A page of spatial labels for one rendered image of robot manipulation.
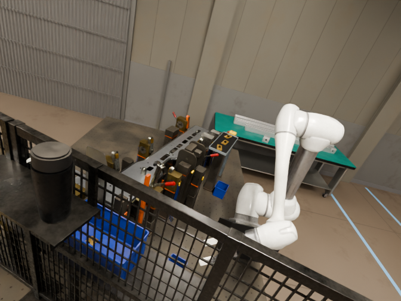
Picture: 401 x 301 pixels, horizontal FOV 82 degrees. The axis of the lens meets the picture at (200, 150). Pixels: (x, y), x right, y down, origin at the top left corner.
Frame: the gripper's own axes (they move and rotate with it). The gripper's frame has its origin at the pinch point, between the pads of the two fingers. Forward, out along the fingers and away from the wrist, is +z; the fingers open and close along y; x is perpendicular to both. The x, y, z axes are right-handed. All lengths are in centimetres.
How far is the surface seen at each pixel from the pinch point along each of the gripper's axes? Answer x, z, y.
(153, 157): 42, 32, 60
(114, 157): 52, 42, 33
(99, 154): 58, 25, -5
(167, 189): 22, 22, 40
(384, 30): 78, -267, 300
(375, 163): -140, -244, 367
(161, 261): 8.3, 14.0, -12.4
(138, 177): 36, 35, 35
